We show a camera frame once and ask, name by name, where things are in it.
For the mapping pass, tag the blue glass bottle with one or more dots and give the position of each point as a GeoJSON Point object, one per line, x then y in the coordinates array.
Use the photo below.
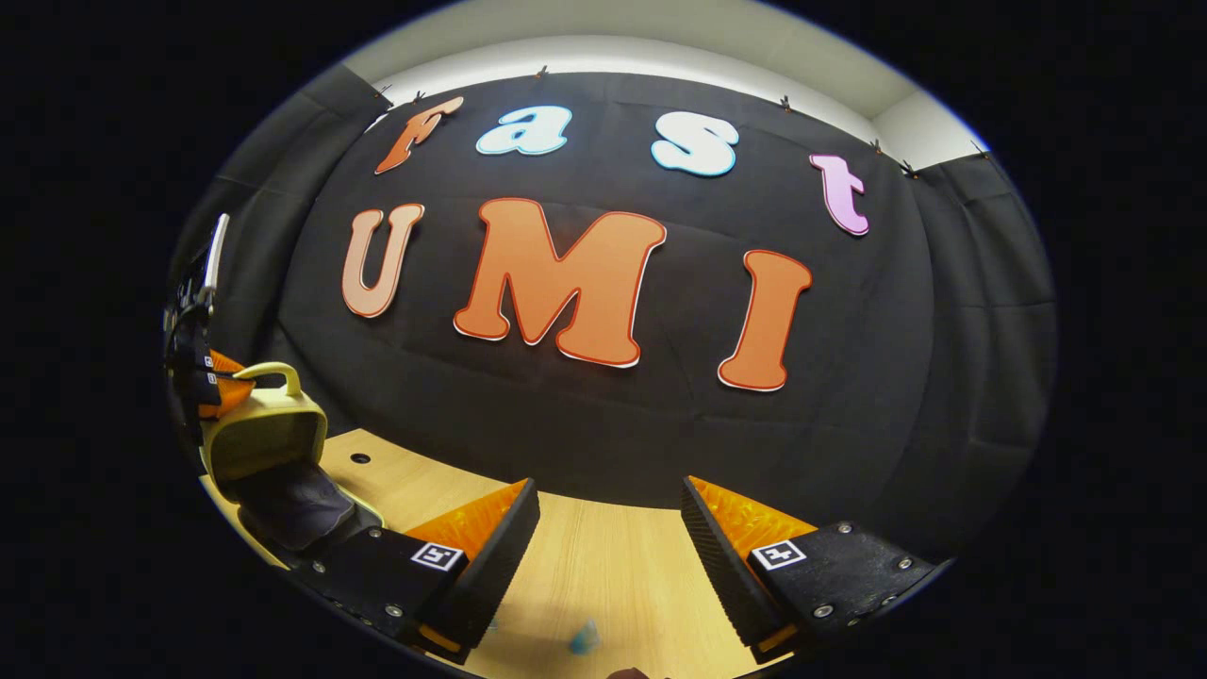
{"type": "Point", "coordinates": [585, 639]}

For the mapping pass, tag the black backdrop cloth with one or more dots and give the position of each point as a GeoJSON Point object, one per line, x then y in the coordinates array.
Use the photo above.
{"type": "Point", "coordinates": [566, 424]}

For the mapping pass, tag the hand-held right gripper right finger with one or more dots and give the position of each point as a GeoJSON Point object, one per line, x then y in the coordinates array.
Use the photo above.
{"type": "Point", "coordinates": [721, 566]}

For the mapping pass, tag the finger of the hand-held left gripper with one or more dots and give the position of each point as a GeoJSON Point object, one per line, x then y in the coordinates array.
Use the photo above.
{"type": "Point", "coordinates": [224, 387]}

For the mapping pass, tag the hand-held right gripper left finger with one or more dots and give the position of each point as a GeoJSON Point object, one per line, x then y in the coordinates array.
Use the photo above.
{"type": "Point", "coordinates": [495, 566]}

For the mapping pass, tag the pale yellow suitcase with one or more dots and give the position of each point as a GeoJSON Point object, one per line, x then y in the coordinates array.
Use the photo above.
{"type": "Point", "coordinates": [264, 438]}

